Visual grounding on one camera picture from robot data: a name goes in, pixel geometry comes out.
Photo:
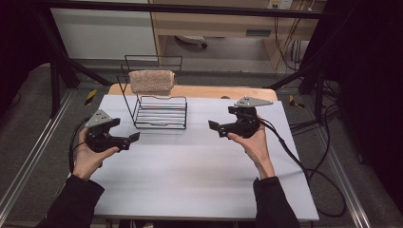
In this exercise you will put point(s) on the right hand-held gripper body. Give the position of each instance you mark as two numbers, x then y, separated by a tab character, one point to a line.
245	122

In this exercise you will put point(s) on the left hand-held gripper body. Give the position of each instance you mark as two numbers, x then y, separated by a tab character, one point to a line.
99	139

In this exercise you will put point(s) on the beige towel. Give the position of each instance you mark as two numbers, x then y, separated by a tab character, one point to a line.
152	81

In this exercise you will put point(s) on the person's left hand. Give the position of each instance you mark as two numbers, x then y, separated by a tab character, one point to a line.
85	161

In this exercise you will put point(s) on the person's right hand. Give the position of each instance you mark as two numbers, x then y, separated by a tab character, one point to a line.
256	148

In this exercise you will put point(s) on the wooden table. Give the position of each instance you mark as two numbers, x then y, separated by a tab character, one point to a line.
209	91

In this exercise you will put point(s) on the yellow black floor tape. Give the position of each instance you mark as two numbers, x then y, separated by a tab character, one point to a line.
296	103
91	97

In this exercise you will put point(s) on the white foam board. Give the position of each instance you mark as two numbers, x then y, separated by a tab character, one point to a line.
183	180

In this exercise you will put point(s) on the grey chair base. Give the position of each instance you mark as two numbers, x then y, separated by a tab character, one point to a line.
191	39

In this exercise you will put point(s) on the light wooden desk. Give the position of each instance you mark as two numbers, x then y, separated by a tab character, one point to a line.
221	27

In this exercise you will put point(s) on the white cabinet panel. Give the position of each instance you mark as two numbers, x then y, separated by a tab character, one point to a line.
104	34

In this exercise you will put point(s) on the black curtain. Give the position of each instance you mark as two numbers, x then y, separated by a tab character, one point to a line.
19	47
370	79

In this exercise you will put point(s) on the aluminium floor rail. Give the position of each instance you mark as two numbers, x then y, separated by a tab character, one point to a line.
34	148
343	177

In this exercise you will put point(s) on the black metal frame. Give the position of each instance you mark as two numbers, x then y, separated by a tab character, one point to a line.
190	8

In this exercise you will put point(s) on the white wall power outlet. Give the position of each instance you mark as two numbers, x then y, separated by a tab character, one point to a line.
280	3

